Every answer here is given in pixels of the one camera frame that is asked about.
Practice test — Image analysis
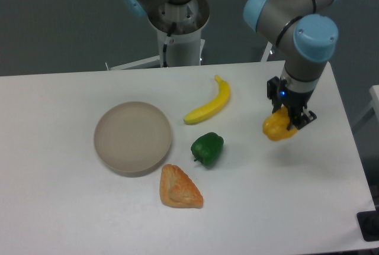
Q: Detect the yellow bell pepper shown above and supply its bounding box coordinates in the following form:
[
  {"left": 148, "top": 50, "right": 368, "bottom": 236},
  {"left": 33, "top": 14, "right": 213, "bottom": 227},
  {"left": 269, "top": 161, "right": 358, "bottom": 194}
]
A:
[{"left": 262, "top": 106, "right": 298, "bottom": 141}]

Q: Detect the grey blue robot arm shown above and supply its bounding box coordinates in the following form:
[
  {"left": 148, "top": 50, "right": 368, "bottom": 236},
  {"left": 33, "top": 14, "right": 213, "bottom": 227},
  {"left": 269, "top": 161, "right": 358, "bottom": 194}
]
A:
[{"left": 124, "top": 0, "right": 338, "bottom": 131}]

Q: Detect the black cable on pedestal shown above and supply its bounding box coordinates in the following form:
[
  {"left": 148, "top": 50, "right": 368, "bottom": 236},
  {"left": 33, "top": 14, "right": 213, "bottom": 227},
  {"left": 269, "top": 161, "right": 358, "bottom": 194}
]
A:
[{"left": 162, "top": 21, "right": 178, "bottom": 68}]

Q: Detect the green bell pepper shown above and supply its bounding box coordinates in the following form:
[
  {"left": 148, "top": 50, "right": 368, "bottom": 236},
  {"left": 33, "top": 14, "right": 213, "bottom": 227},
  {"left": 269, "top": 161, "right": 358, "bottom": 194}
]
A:
[{"left": 191, "top": 132, "right": 224, "bottom": 167}]

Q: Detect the beige round plate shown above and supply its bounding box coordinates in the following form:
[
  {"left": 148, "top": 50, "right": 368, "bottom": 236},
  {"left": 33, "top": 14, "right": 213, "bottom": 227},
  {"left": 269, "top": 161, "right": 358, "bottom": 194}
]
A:
[{"left": 94, "top": 101, "right": 172, "bottom": 177}]

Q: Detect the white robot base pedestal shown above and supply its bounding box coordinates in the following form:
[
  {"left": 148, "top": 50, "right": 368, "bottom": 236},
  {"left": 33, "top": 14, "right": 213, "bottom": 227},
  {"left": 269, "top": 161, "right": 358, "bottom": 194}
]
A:
[{"left": 108, "top": 0, "right": 210, "bottom": 70}]

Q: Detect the black device at table edge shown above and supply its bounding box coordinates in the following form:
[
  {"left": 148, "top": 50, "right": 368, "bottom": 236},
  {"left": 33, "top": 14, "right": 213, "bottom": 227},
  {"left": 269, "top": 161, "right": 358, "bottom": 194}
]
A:
[{"left": 356, "top": 211, "right": 378, "bottom": 242}]

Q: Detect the white furniture at right edge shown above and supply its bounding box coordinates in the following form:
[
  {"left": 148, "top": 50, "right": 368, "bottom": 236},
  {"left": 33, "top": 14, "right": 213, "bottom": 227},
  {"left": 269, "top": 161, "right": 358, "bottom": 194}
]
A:
[{"left": 351, "top": 85, "right": 378, "bottom": 133}]

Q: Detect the golden pastry turnover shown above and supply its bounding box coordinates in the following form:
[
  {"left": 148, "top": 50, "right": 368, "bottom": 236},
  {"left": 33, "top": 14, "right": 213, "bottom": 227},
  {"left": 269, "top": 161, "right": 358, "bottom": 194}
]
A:
[{"left": 159, "top": 164, "right": 204, "bottom": 208}]

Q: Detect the yellow banana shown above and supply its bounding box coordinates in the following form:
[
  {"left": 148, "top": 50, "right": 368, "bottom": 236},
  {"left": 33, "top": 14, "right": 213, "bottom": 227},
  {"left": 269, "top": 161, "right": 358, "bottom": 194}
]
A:
[{"left": 183, "top": 75, "right": 231, "bottom": 125}]

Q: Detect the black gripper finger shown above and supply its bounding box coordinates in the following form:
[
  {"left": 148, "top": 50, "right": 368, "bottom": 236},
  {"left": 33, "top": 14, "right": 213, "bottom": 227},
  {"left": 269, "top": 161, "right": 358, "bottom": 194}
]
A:
[
  {"left": 287, "top": 107, "right": 317, "bottom": 130},
  {"left": 266, "top": 76, "right": 287, "bottom": 114}
]

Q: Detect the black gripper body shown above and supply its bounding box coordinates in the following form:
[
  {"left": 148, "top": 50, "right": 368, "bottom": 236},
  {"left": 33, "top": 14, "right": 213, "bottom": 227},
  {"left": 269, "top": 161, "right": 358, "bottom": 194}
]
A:
[{"left": 278, "top": 85, "right": 313, "bottom": 113}]

